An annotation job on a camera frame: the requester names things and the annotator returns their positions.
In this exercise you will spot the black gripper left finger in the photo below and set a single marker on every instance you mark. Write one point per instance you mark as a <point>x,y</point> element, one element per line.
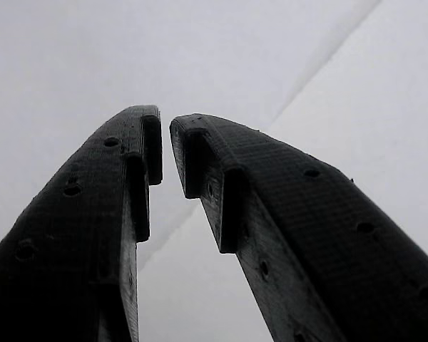
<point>67,231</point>

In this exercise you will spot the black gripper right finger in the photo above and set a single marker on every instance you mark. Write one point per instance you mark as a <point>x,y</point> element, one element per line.
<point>324,249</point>

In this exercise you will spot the white paper sheet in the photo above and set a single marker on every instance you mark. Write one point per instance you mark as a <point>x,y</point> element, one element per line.
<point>235,53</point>

